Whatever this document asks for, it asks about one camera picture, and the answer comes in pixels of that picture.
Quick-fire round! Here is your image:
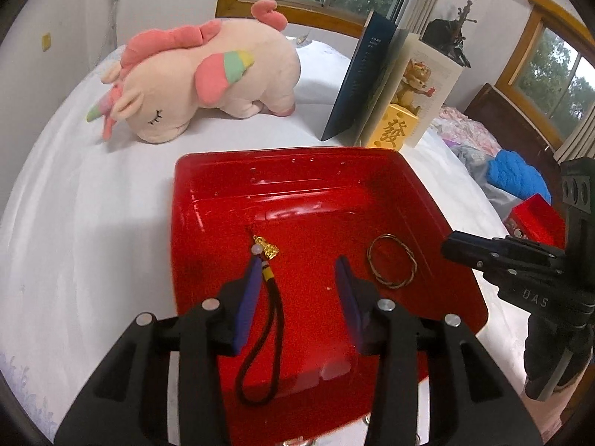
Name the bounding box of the small red box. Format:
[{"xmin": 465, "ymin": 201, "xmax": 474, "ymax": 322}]
[{"xmin": 508, "ymin": 193, "xmax": 566, "ymax": 245}]

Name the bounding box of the thin gold bangle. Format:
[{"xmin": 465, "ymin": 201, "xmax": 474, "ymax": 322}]
[{"xmin": 367, "ymin": 234, "xmax": 418, "ymax": 289}]

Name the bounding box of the blue quilted cloth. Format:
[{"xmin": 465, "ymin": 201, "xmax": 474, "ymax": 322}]
[{"xmin": 486, "ymin": 149, "xmax": 553, "ymax": 203}]

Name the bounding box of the cartoon figurine on yellow block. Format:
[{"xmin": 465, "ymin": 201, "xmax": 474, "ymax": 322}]
[{"xmin": 360, "ymin": 58, "xmax": 433, "ymax": 152}]

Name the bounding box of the wooden window frame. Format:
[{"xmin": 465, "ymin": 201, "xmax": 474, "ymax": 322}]
[
  {"xmin": 495, "ymin": 0, "xmax": 595, "ymax": 141},
  {"xmin": 215, "ymin": 0, "xmax": 428, "ymax": 39}
]

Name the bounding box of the hanging wall cord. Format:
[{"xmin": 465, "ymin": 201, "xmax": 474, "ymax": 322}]
[{"xmin": 94, "ymin": 0, "xmax": 124, "ymax": 67}]

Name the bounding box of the gold charm with black cord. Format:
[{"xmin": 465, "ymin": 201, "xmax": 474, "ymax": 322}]
[{"xmin": 235, "ymin": 235, "xmax": 285, "ymax": 405}]

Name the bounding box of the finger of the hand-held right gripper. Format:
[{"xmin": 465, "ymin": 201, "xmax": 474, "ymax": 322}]
[
  {"xmin": 441, "ymin": 238, "xmax": 564, "ymax": 284},
  {"xmin": 452, "ymin": 230, "xmax": 567, "ymax": 258}
]

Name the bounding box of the grey crumpled cloth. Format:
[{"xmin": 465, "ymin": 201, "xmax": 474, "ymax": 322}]
[{"xmin": 447, "ymin": 143, "xmax": 494, "ymax": 183}]

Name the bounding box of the dark blue hardcover book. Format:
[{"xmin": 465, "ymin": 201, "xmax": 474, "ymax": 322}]
[{"xmin": 321, "ymin": 10, "xmax": 401, "ymax": 142}]

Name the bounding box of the floral bedding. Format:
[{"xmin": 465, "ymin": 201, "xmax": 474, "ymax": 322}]
[{"xmin": 430, "ymin": 104, "xmax": 494, "ymax": 150}]

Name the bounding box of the dark tree-shaped sculpture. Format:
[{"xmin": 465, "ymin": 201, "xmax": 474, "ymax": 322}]
[{"xmin": 421, "ymin": 0, "xmax": 477, "ymax": 68}]

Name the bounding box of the pink unicorn plush toy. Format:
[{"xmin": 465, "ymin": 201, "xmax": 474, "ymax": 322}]
[{"xmin": 86, "ymin": 0, "xmax": 302, "ymax": 144}]

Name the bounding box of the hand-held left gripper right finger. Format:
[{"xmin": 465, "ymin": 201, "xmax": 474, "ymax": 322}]
[{"xmin": 335, "ymin": 255, "xmax": 544, "ymax": 446}]

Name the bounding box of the dark wooden headboard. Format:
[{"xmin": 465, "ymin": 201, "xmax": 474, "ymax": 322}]
[{"xmin": 464, "ymin": 83, "xmax": 564, "ymax": 187}]

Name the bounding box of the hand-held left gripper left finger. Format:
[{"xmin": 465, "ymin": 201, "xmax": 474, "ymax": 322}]
[{"xmin": 55, "ymin": 256, "xmax": 266, "ymax": 446}]

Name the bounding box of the person's right forearm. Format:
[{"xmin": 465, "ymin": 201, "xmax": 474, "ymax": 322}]
[{"xmin": 520, "ymin": 375, "xmax": 583, "ymax": 446}]

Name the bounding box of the red plastic tray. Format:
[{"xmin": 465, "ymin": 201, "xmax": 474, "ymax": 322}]
[{"xmin": 171, "ymin": 146, "xmax": 489, "ymax": 446}]

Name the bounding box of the white patterned sheet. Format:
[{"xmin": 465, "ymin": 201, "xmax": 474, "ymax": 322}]
[{"xmin": 0, "ymin": 32, "xmax": 531, "ymax": 446}]

